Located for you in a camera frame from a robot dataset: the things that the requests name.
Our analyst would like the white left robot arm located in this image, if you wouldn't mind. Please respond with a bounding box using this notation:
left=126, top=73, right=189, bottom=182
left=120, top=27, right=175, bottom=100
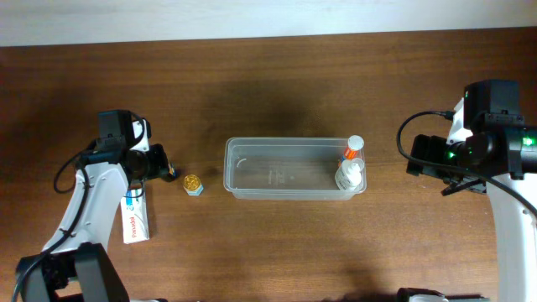
left=12, top=142, right=177, bottom=301

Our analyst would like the orange tube white cap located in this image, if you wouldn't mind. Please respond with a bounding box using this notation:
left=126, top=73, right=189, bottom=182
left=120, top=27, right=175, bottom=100
left=338, top=135, right=365, bottom=165

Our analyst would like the gold lid balm jar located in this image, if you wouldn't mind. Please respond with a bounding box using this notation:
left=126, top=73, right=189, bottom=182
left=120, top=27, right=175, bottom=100
left=183, top=174, right=204, bottom=196

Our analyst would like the white squeeze bottle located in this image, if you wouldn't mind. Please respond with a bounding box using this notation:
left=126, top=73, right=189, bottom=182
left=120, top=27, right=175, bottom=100
left=335, top=158, right=365, bottom=191

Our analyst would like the clear plastic container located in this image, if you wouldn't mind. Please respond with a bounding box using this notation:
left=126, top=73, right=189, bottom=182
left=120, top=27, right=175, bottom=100
left=223, top=137, right=367, bottom=200

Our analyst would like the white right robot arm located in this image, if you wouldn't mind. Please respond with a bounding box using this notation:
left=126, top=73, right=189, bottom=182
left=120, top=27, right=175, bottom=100
left=406, top=127, right=536, bottom=301

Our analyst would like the white medicine box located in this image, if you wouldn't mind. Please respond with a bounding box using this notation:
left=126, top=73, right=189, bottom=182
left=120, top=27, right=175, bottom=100
left=120, top=188, right=150, bottom=244

